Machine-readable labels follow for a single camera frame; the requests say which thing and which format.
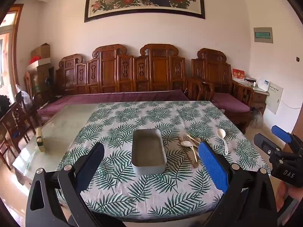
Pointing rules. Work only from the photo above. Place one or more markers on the green wall panel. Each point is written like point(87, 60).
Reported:
point(262, 35)

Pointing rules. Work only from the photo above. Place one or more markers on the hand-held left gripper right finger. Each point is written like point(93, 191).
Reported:
point(211, 165)

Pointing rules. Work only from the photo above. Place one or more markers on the small yellow box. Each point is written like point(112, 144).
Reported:
point(40, 139)

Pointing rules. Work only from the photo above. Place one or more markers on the white tissue box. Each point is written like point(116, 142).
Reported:
point(249, 80)

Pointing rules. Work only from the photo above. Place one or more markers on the dark wooden cabinet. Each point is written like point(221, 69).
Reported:
point(40, 82)

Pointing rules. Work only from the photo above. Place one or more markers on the cardboard boxes stack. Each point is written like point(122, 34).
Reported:
point(39, 63)

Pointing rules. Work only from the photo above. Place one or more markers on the carved wooden sofa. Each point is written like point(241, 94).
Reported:
point(118, 73)

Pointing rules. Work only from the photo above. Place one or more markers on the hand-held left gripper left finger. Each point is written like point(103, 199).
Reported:
point(93, 163)

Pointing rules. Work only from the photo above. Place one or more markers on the carved wooden armchair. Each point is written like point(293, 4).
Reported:
point(210, 75)

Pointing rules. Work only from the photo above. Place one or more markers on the leaf print tablecloth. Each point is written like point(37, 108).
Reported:
point(113, 132)

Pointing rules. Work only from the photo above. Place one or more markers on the white router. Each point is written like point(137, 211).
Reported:
point(263, 85)

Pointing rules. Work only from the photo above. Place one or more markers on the white electrical box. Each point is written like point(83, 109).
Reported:
point(274, 98)

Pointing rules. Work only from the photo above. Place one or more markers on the wooden dining chair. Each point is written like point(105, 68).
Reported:
point(11, 127)
point(26, 104)

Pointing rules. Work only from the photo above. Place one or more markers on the wooden door frame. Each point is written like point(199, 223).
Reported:
point(16, 47)

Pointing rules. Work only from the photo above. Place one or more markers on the brown cardboard box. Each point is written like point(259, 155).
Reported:
point(41, 50)

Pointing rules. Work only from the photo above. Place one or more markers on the grey metal container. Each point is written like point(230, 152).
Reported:
point(148, 151)

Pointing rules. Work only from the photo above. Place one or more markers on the purple sofa cushion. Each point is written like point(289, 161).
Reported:
point(113, 98)

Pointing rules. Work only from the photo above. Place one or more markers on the purple armchair cushion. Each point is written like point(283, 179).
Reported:
point(230, 101)

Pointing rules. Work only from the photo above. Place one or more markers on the person's right hand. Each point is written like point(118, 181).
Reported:
point(297, 194)

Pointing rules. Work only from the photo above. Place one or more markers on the red gift box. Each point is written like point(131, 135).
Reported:
point(238, 75)

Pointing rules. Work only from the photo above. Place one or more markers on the white plastic bag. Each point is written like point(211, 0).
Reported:
point(23, 95)

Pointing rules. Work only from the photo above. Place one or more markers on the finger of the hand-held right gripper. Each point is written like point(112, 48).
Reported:
point(281, 133)
point(265, 143)

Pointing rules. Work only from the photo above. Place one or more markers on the wooden side table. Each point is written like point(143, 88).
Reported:
point(259, 99)

